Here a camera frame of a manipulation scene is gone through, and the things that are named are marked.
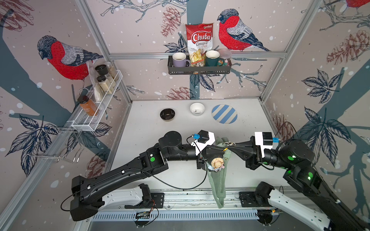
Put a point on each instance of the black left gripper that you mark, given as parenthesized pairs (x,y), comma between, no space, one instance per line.
(207,151)

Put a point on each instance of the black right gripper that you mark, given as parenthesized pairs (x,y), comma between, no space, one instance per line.
(253,156)

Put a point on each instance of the plush doll keychain decoration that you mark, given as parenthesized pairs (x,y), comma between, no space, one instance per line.
(217,164)

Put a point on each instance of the green corduroy bag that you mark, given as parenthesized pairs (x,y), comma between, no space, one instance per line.
(217,177)

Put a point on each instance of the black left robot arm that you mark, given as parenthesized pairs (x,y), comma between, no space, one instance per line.
(88,193)

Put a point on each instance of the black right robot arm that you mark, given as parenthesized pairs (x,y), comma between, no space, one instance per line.
(296,158)

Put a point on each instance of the red Chuba chips bag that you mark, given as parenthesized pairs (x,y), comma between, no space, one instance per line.
(200,40)

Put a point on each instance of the clear plastic bag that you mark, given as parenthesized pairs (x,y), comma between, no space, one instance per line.
(97,91)

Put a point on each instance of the blue striped plate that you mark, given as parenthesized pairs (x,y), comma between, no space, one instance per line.
(224,114)

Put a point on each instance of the white ceramic bowl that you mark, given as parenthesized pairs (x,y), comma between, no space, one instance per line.
(197,109)

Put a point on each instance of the black glazed bowl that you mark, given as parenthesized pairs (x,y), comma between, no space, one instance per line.
(167,114)

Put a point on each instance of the green mug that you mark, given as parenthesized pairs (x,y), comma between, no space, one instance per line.
(212,58)

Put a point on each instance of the purple mug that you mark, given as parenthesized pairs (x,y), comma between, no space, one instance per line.
(180,60)

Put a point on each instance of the pink lidded candy jar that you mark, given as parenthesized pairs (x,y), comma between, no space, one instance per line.
(225,57)

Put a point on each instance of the beige spice jar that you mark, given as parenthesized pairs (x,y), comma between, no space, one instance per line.
(104,84)

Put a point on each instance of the small glass spice jar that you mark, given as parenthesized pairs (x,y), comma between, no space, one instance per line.
(112,70)

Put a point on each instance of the orange spice jar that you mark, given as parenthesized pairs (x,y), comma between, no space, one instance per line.
(87,105)

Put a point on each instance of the black lid spice jar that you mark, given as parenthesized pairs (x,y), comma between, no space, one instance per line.
(102,70)

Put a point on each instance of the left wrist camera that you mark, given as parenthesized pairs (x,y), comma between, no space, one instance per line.
(202,140)

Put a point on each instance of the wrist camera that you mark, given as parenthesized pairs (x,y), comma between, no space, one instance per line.
(202,140)
(266,140)

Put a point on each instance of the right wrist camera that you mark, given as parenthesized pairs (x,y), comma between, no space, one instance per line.
(266,140)

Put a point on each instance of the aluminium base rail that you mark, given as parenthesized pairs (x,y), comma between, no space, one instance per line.
(200,205)

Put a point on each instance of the black wall shelf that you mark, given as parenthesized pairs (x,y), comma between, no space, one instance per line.
(190,70)

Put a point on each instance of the white wire rack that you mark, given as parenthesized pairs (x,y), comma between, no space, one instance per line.
(90,123)

